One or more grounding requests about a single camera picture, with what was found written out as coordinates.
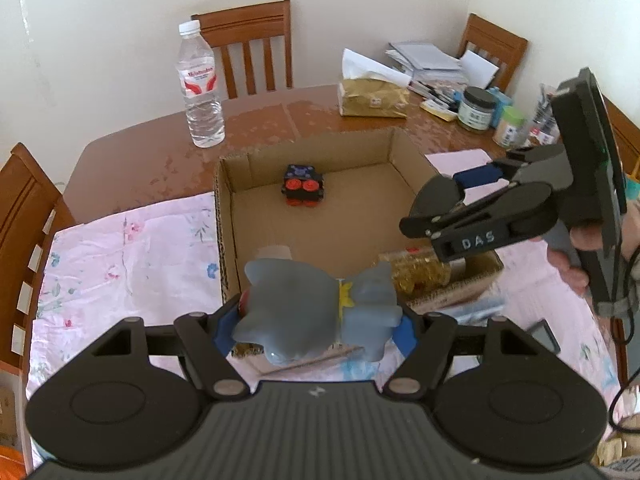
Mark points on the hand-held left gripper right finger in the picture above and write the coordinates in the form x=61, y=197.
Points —
x=406, y=332

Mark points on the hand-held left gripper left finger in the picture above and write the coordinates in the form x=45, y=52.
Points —
x=226, y=332

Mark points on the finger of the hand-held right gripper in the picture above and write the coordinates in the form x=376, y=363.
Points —
x=477, y=176
x=480, y=215

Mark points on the grey elephant toy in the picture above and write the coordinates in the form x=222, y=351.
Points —
x=300, y=310

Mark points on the cardboard box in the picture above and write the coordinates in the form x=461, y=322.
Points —
x=350, y=210

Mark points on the person's right hand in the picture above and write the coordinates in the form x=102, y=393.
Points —
x=565, y=265

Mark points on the wooden dining chair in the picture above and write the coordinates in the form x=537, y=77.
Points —
x=25, y=200
x=492, y=40
x=240, y=17
x=627, y=145

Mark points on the cluttered pen holder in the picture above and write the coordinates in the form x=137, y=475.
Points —
x=542, y=130

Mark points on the small bottle with green lid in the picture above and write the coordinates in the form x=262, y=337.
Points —
x=510, y=130

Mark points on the small jar with dark lid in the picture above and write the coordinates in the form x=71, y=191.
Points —
x=475, y=115

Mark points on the yellow notepad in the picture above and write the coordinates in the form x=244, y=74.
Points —
x=437, y=112

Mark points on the small blue box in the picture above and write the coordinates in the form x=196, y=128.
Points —
x=502, y=97

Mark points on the thin wooden stick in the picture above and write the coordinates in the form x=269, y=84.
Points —
x=310, y=362

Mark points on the bundle of pens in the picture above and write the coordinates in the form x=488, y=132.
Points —
x=435, y=92

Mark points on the pink floral tablecloth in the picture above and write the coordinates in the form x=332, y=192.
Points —
x=125, y=260

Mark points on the stack of papers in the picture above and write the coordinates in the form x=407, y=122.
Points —
x=425, y=57

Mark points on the gold tissue pack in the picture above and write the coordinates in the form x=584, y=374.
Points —
x=372, y=100

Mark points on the black digital timer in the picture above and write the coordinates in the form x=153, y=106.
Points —
x=544, y=337

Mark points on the clear water bottle red label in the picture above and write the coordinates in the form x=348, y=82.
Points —
x=200, y=110

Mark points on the orange bag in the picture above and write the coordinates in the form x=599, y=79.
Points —
x=10, y=462

